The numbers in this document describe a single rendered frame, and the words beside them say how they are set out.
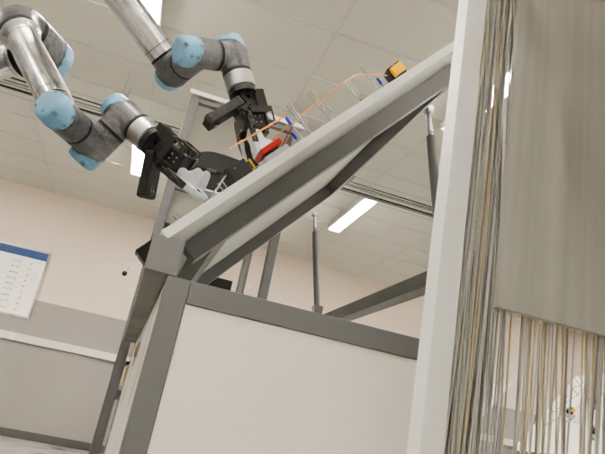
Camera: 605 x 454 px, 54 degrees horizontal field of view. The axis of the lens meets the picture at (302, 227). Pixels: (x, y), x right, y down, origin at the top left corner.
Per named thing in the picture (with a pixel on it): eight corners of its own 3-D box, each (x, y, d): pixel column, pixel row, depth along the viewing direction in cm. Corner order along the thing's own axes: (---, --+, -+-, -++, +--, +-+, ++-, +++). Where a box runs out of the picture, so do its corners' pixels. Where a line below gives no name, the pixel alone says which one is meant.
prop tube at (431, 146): (437, 259, 132) (428, 132, 141) (432, 262, 135) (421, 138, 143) (451, 260, 133) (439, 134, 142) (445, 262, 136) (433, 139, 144)
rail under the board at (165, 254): (143, 268, 98) (154, 231, 100) (122, 340, 205) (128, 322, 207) (176, 276, 99) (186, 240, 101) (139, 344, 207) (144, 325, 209)
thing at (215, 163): (176, 183, 239) (188, 140, 246) (169, 201, 260) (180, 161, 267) (248, 204, 247) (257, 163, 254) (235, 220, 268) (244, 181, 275)
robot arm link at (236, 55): (205, 46, 153) (233, 50, 159) (214, 82, 150) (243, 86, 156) (220, 27, 148) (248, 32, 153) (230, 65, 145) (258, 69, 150)
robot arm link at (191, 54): (166, 76, 147) (205, 81, 154) (186, 59, 139) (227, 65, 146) (162, 46, 148) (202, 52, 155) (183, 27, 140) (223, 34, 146)
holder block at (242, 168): (230, 189, 140) (220, 176, 140) (248, 178, 143) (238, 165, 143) (236, 182, 137) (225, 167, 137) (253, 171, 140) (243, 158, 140)
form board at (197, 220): (134, 325, 208) (131, 322, 208) (342, 178, 249) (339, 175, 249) (167, 239, 100) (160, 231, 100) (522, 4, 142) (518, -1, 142)
